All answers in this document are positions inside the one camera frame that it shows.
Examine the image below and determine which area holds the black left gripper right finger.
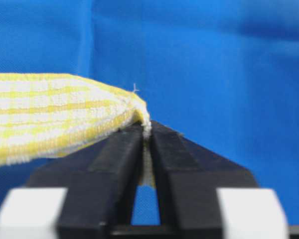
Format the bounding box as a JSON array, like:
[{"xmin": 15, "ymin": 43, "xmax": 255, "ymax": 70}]
[{"xmin": 149, "ymin": 120, "xmax": 289, "ymax": 239}]

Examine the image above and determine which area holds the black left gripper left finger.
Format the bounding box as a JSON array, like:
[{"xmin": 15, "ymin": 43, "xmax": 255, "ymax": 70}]
[{"xmin": 0, "ymin": 123, "xmax": 145, "ymax": 239}]

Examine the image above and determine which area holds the yellow white checkered towel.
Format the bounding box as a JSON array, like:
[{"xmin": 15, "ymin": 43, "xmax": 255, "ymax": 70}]
[{"xmin": 0, "ymin": 72, "xmax": 156, "ymax": 188}]

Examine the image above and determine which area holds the blue tablecloth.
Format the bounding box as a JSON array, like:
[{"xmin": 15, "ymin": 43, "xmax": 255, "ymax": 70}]
[{"xmin": 0, "ymin": 0, "xmax": 299, "ymax": 225}]

